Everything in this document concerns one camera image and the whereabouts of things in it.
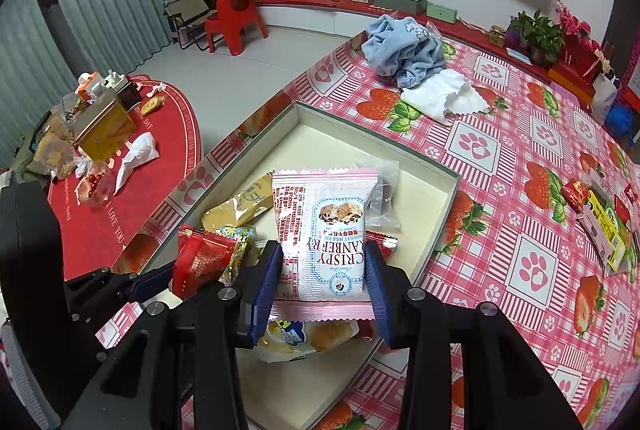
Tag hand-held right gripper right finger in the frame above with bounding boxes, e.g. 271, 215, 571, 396
363, 241, 583, 430

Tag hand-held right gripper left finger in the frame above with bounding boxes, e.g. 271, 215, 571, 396
60, 240, 285, 430

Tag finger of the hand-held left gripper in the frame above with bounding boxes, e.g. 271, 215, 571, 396
65, 261, 178, 326

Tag small colourful dotted packet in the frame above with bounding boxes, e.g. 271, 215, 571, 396
219, 225, 257, 285

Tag long red snack packet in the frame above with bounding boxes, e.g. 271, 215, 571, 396
364, 230, 399, 261

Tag red patterned snack packet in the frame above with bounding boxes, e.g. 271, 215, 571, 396
171, 225, 246, 298

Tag white chips bag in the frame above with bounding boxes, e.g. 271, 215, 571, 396
252, 317, 361, 363

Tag gold yellow snack packet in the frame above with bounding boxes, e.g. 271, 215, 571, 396
201, 175, 275, 231

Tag pink white snack packet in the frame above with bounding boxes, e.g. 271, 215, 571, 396
270, 167, 381, 323

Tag clear packet with dark snack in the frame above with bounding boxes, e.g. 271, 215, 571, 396
365, 160, 402, 231

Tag grey cardboard box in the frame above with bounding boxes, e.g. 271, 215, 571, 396
112, 100, 461, 430

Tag clear bag of red fruits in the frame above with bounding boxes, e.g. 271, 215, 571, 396
75, 160, 116, 208

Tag brown snack bags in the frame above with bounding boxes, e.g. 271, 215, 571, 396
30, 110, 81, 181

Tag white plastic bag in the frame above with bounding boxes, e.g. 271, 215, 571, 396
114, 132, 161, 195

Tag yellow tin box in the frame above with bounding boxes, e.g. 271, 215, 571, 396
72, 87, 138, 161

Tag red round mat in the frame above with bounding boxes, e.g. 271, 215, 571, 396
47, 74, 203, 281

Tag orange carton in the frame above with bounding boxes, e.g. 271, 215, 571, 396
77, 72, 103, 103

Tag small biscuit pack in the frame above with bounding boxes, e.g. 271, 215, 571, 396
140, 96, 167, 117

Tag dark jar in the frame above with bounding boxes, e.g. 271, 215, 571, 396
117, 80, 143, 111

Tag white cloth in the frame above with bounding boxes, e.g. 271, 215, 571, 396
400, 68, 488, 127

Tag pink checked strawberry tablecloth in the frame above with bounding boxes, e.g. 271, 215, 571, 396
95, 30, 640, 430

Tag small red candy packet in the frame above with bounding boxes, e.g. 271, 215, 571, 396
560, 179, 596, 213

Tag green yellow snack packet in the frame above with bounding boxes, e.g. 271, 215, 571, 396
575, 187, 633, 273

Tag light blue cloth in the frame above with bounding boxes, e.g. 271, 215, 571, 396
361, 14, 446, 90

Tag red plastic chair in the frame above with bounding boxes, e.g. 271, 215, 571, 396
204, 0, 268, 56

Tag folding chair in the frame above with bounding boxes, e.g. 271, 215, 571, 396
164, 0, 211, 51

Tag light green case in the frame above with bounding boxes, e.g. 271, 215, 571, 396
426, 2, 458, 23

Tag green storage box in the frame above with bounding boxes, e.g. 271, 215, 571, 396
374, 0, 428, 15

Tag blue bag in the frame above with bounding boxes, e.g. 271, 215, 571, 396
607, 104, 636, 135

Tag white gift bag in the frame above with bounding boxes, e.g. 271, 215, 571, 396
592, 72, 623, 123

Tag green potted plant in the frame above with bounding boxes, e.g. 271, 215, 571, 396
505, 10, 566, 65

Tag pink flowers in red basket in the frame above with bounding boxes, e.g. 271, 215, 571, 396
550, 0, 613, 83

